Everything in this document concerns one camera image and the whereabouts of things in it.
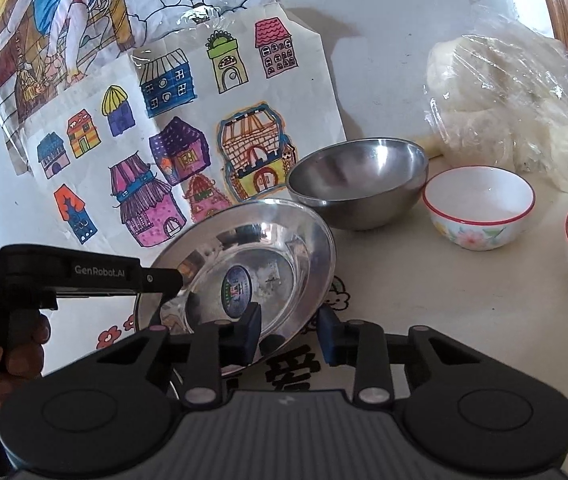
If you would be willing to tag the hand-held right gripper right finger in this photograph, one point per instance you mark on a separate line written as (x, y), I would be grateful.
(326, 336)

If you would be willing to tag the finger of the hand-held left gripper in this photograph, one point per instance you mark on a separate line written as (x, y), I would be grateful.
(129, 274)

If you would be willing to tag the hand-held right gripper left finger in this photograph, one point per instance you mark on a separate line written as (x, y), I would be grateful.
(249, 331)

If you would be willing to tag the stainless steel plate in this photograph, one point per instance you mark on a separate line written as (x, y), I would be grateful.
(244, 265)

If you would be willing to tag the stainless steel bowl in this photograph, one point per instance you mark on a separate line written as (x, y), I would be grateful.
(359, 180)

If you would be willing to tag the white floral bowl red rim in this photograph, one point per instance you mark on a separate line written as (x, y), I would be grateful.
(479, 210)

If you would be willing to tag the person's left hand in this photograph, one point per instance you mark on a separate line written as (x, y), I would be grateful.
(26, 355)

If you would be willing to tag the white printed tablecloth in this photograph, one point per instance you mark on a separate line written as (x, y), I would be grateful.
(464, 310)

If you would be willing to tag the coloured houses drawing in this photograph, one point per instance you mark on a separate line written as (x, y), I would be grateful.
(189, 125)

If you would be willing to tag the white stick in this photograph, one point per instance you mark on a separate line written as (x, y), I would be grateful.
(431, 146)

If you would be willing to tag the coloured figures drawing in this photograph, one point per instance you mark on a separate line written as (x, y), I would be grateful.
(64, 25)

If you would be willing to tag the plastic bag of white buns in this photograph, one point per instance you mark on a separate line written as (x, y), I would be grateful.
(509, 105)

